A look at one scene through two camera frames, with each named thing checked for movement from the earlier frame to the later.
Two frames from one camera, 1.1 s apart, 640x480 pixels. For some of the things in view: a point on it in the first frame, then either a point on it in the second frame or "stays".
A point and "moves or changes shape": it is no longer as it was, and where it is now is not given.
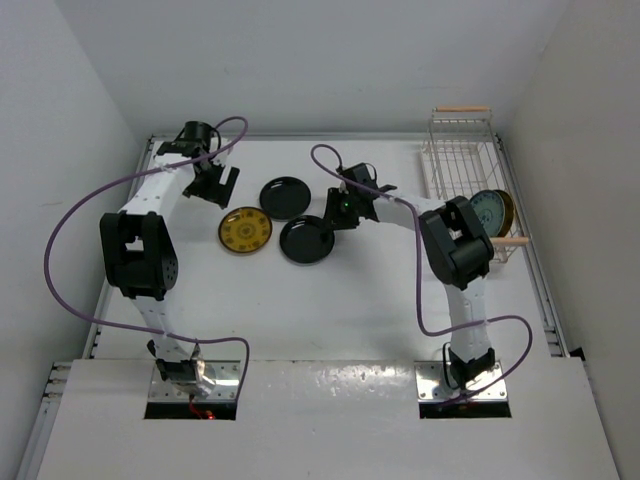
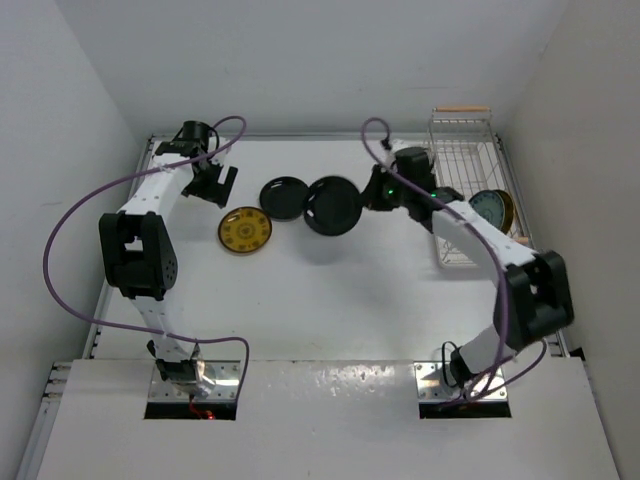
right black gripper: [333, 211] -> [371, 196]
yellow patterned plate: [509, 214] stays
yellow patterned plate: [244, 229] stays
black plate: [284, 198] stays
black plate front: [306, 239] moves or changes shape
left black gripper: [200, 192] stays
